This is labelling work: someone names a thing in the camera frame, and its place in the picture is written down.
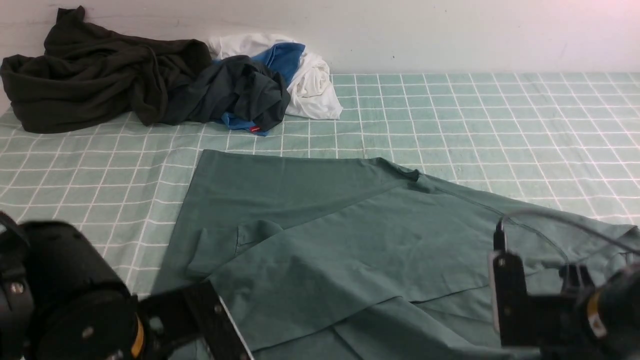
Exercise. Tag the white crumpled garment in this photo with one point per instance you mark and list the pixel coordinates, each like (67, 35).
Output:
(312, 94)

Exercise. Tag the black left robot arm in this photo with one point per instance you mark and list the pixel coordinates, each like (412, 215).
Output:
(60, 300)

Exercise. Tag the green long sleeve shirt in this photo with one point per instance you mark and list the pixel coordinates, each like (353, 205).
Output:
(341, 259)

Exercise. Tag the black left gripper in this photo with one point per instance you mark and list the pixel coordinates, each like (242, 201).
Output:
(168, 321)

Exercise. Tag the dark navy crumpled garment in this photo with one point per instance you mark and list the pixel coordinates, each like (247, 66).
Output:
(237, 87)

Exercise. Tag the blue crumpled garment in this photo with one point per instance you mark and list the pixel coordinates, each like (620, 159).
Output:
(282, 57)

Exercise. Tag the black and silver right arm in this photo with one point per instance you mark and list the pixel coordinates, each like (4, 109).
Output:
(614, 315)

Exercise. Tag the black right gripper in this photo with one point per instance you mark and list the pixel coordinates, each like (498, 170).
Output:
(549, 322)

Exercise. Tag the green checked tablecloth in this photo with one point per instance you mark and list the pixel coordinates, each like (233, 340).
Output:
(561, 140)

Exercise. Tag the dark olive crumpled garment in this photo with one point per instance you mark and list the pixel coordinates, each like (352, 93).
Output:
(89, 75)

